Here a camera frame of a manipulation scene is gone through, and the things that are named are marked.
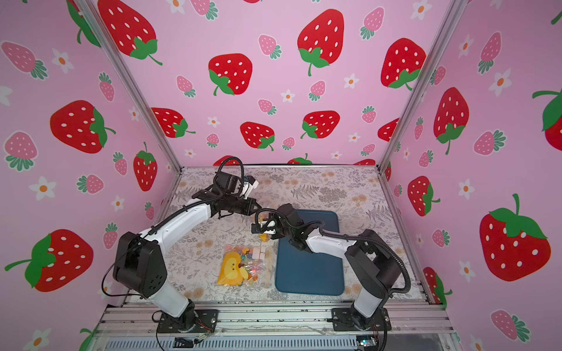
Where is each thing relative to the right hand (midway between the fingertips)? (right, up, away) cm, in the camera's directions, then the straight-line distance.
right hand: (262, 218), depth 86 cm
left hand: (0, +4, 0) cm, 4 cm away
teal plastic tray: (+14, -21, -2) cm, 25 cm away
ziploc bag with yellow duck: (-8, -18, -1) cm, 20 cm away
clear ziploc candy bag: (0, -8, +7) cm, 11 cm away
